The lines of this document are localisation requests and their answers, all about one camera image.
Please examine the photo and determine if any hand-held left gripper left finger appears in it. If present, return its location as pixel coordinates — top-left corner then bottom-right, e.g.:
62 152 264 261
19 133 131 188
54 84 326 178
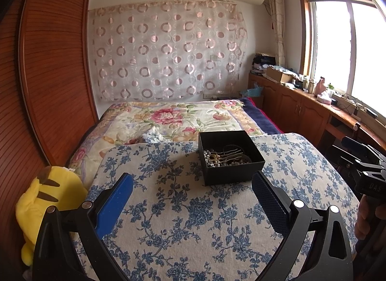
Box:
32 172 135 281

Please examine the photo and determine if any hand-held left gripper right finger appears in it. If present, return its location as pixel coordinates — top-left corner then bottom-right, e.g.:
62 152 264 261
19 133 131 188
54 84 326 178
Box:
252 171 355 281

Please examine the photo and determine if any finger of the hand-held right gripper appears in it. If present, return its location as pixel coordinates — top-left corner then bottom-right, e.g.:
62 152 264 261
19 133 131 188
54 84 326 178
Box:
332 145 373 179
342 136 386 164

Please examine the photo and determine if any black jewelry box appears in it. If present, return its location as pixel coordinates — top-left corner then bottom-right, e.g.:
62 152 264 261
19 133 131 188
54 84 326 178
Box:
197 130 266 186

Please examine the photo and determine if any metal hair fork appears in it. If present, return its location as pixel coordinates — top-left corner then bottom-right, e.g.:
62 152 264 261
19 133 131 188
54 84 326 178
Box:
221 145 246 161

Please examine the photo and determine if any white pearl necklace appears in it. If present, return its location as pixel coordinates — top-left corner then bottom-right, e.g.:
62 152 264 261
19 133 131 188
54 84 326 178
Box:
203 150 224 168

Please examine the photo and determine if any person's right hand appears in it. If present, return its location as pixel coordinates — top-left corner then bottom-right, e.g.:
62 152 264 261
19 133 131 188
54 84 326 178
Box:
354 195 382 242

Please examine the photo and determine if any white power strip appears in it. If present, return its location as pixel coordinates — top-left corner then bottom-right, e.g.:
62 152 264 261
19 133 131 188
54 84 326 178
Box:
332 92 364 115

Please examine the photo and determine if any blue floral blanket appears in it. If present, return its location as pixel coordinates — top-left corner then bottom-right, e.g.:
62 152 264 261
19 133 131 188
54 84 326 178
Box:
72 132 359 281

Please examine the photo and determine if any pink bottle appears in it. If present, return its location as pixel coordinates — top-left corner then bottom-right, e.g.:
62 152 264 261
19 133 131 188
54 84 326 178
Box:
315 76 328 94

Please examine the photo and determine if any small blue floral pillow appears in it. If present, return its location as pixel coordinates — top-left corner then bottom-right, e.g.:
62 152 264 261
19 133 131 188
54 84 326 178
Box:
142 127 165 143

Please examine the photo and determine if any long wooden cabinet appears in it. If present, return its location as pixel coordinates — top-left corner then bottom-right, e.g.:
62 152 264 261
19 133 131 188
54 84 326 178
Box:
248 70 386 155

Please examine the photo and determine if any yellow plush toy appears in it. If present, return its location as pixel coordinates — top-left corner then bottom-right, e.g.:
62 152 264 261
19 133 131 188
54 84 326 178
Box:
16 165 89 266

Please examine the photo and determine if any navy blue blanket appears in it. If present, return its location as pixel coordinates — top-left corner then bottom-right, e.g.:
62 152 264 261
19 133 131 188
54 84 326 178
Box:
240 97 285 135

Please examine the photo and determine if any pink floral quilt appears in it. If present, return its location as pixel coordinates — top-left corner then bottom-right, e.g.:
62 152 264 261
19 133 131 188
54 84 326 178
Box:
68 98 267 176

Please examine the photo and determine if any wooden framed window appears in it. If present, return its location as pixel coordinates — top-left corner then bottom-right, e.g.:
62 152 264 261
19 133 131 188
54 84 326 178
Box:
297 0 386 115

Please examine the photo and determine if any open cardboard box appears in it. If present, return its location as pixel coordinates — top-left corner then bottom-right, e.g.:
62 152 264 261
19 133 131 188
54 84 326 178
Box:
265 66 293 84

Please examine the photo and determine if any teal plastic bag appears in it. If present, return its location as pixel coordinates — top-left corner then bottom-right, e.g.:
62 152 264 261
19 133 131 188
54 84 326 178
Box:
244 83 264 97

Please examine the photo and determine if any pile of dark clothes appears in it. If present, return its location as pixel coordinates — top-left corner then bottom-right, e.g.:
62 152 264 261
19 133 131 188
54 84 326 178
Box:
252 53 276 73

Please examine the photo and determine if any beige patterned window curtain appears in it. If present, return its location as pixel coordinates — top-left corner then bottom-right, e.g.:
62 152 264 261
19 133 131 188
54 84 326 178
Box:
266 0 287 67

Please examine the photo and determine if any circle patterned wall curtain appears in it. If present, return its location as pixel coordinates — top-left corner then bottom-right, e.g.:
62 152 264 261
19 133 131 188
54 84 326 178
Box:
88 0 248 102

